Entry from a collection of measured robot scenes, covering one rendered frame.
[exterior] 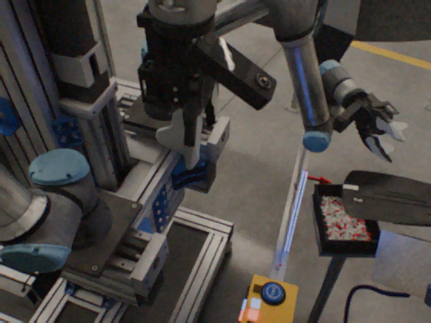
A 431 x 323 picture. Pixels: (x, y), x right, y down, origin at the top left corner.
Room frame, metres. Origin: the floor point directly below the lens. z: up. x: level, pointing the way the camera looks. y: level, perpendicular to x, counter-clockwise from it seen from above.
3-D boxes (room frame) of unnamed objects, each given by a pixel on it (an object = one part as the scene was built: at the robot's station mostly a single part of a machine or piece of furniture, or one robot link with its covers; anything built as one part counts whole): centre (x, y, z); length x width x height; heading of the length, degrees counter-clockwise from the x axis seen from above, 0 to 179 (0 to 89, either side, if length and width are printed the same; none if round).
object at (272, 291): (0.40, -0.12, 1.08); 0.04 x 0.04 x 0.02
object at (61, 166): (0.59, 0.34, 1.20); 0.13 x 0.12 x 0.14; 176
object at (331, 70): (1.00, -0.35, 1.18); 0.11 x 0.08 x 0.09; 20
